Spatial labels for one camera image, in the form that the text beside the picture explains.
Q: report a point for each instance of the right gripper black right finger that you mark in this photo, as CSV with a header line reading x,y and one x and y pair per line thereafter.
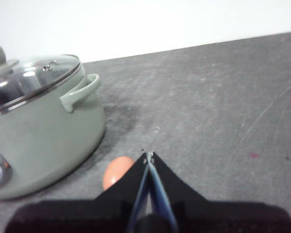
x,y
208,216

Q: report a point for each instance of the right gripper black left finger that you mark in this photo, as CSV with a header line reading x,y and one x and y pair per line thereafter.
x,y
87,216

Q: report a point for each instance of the brown egg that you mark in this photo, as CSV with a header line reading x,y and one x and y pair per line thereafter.
x,y
115,173

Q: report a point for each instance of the glass lid with green knob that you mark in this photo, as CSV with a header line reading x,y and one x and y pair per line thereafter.
x,y
38,77

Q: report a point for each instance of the green electric cooking pot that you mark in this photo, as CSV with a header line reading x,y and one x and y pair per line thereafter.
x,y
46,150

